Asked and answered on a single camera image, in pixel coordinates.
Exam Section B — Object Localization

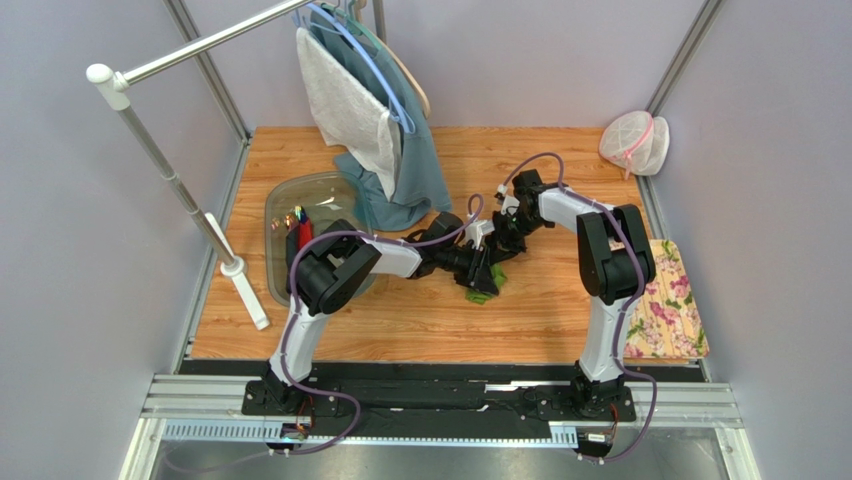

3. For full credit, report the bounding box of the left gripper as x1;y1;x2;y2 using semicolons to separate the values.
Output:
436;243;499;297

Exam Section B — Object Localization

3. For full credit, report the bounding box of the green paper napkin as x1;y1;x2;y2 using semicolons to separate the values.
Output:
465;264;508;305

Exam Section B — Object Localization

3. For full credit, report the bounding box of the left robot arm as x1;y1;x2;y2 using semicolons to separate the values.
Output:
242;213;499;416

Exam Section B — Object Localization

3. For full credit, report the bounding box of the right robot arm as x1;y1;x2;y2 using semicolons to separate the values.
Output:
489;169;656;419

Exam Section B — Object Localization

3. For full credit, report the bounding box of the white mesh laundry bag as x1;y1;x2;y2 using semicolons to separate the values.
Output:
598;110;671;180

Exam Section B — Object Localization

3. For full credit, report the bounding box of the blue clothes hanger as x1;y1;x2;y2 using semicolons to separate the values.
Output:
306;2;416;134

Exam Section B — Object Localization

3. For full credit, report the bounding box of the clear plastic container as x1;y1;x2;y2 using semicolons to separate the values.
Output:
265;171;373;307

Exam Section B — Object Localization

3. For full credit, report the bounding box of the iridescent utensil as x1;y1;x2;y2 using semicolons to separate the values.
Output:
270;205;309;232

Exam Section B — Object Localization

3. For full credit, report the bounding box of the floral tray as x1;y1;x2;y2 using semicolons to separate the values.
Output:
625;239;709;361

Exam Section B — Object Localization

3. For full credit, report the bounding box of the grey hanging towel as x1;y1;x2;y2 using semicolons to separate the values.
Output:
296;28;401;200

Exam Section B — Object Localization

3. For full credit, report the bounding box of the blue-grey hanging shirt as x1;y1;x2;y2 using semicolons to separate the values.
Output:
299;11;452;231

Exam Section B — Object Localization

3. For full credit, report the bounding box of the green clothes hanger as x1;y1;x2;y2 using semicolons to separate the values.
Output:
331;0;387;49

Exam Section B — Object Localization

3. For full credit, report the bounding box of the wooden clothes hanger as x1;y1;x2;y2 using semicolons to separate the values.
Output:
368;1;432;119

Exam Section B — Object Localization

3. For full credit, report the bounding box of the metal clothes rack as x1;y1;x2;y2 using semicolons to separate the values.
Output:
86;1;308;330

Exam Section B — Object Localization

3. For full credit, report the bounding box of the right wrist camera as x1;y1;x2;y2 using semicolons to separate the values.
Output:
495;184;520;215

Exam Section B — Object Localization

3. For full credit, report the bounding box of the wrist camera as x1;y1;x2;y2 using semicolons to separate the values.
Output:
464;217;495;250
495;184;520;215

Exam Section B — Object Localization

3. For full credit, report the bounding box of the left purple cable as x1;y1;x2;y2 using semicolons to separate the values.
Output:
278;192;486;457

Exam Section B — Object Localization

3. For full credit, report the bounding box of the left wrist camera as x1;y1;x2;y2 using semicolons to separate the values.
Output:
464;217;495;250

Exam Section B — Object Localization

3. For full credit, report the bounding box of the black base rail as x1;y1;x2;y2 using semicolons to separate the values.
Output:
222;359;707;442

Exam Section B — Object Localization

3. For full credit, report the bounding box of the red handled utensil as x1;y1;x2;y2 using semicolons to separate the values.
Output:
297;219;313;249

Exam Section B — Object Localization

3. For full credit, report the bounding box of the dark blue handled utensil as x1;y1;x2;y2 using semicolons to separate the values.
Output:
284;226;301;282

